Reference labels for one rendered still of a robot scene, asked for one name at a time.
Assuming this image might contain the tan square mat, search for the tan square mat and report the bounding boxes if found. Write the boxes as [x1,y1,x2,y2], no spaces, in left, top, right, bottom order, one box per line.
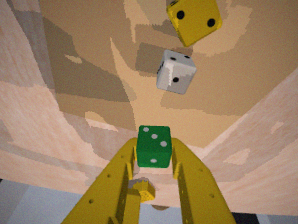
[40,0,298,149]

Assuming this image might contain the yellow die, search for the yellow die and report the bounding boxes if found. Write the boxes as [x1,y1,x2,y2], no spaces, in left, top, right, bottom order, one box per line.
[166,0,223,47]

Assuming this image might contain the green die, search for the green die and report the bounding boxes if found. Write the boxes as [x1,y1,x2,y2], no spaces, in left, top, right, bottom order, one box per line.
[136,125,172,168]

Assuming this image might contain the white die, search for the white die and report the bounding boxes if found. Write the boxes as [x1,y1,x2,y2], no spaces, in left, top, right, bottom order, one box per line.
[156,49,197,95]

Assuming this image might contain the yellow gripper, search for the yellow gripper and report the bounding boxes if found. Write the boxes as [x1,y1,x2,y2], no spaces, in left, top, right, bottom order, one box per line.
[61,137,237,224]

